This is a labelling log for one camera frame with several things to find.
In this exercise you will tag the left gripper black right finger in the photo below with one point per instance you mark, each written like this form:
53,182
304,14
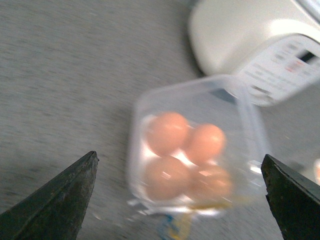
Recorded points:
294,200

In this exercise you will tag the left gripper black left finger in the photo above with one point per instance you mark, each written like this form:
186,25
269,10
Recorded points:
56,210

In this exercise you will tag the brown egg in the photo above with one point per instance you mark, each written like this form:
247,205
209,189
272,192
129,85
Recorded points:
166,132
210,182
166,178
206,141

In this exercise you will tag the clear plastic egg box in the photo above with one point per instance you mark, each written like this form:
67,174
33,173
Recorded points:
222,100

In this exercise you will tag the brown egg in box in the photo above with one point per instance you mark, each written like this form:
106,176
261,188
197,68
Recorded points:
206,141
166,132
166,178

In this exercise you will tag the white Joyoung blender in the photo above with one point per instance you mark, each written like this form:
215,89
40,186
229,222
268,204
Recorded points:
273,46

